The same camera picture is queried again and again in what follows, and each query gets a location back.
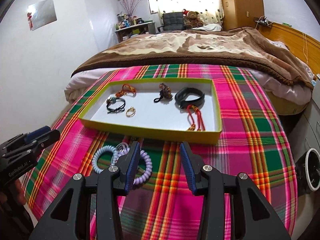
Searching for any blue spiral hair tie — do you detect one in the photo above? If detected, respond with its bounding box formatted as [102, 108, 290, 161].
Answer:
[91, 145, 120, 175]

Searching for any purple spiral hair tie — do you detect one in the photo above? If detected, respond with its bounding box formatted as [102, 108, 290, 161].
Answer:
[117, 147, 153, 186]

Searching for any red cord knot bracelet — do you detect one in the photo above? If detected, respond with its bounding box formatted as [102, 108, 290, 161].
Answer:
[186, 104, 206, 132]

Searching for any black cord teal bead bracelet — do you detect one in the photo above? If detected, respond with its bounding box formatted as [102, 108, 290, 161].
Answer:
[106, 96, 126, 114]

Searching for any dark red bead bracelet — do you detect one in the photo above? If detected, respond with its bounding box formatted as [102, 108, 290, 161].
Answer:
[153, 82, 174, 104]

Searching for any person's left hand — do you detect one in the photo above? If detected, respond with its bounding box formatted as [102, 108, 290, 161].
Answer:
[9, 179, 26, 205]

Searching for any green rimmed white tray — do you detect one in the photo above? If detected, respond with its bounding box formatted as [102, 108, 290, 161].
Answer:
[79, 78, 222, 145]

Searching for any black fitness band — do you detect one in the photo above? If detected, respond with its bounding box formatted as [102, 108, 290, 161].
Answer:
[175, 87, 205, 109]

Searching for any white rimmed trash bin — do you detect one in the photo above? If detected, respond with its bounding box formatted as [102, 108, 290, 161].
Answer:
[295, 148, 319, 197]

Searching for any white bedside drawer cabinet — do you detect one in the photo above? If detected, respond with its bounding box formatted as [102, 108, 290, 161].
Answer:
[289, 74, 319, 161]

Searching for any cluttered wooden desk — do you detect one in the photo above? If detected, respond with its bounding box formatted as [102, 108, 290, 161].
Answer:
[115, 21, 156, 43]

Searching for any brown plush blanket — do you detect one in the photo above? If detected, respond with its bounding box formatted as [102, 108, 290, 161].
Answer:
[73, 27, 313, 89]

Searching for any white pillow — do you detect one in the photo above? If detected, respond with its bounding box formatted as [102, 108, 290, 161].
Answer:
[193, 23, 222, 32]

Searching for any brown teddy bear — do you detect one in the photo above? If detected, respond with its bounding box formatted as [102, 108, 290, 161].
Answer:
[183, 9, 204, 29]

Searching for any dark grey chair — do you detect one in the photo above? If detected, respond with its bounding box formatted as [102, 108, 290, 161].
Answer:
[157, 12, 186, 33]

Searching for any purple branch vase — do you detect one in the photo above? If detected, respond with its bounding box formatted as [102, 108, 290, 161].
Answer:
[119, 0, 142, 23]

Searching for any wooden headboard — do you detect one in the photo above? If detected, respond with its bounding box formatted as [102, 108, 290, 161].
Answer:
[258, 23, 320, 75]

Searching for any wooden wardrobe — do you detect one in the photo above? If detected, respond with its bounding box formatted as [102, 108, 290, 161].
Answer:
[221, 0, 264, 30]

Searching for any orange red braided bracelet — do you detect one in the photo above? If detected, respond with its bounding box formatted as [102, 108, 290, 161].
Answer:
[114, 83, 137, 99]

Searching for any silver wall poster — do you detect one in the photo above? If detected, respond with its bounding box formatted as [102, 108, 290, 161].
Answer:
[27, 0, 57, 31]

